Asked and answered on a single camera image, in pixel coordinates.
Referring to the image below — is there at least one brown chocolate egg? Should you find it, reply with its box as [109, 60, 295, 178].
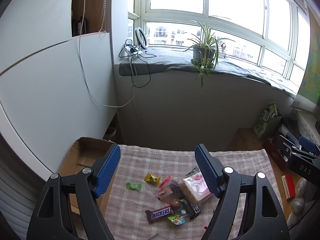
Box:
[170, 199, 183, 211]

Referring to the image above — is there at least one yellow wrapped candy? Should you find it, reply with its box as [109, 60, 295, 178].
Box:
[144, 173, 161, 186]

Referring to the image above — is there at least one potted spider plant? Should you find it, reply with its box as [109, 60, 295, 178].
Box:
[185, 20, 233, 88]

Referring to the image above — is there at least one green plum candy packet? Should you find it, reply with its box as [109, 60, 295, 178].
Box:
[126, 181, 142, 191]

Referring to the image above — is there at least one white cable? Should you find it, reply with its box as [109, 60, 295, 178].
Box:
[77, 0, 137, 108]

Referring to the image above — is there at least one pink checkered cloth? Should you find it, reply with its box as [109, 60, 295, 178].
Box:
[103, 144, 283, 240]

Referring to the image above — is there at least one black cable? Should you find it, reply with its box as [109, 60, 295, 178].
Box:
[118, 43, 158, 89]

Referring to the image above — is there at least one ring light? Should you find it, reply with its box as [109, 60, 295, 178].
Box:
[135, 27, 149, 49]

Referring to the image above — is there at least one pink candy sachet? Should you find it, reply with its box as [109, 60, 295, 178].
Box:
[157, 187, 172, 201]

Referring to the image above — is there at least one black patterned candy wrapper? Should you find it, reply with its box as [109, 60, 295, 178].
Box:
[186, 166, 200, 177]

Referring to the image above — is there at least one large clear red date bag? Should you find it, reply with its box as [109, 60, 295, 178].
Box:
[159, 176, 183, 198]

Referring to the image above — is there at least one english snickers bar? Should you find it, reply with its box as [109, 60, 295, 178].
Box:
[145, 205, 173, 224]

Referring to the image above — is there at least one chinese snickers bar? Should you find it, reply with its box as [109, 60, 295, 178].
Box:
[180, 198, 201, 220]

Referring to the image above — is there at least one green lid jelly cup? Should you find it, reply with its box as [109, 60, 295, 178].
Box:
[167, 215, 185, 225]

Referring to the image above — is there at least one pink white biscuit pack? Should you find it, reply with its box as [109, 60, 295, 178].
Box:
[180, 172, 212, 206]

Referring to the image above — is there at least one brown cardboard box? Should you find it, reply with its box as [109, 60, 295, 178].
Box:
[58, 137, 117, 217]

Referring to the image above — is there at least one red white box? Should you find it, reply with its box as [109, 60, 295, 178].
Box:
[281, 173, 296, 200]

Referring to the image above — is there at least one gloved right hand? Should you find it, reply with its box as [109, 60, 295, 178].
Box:
[287, 178, 317, 228]

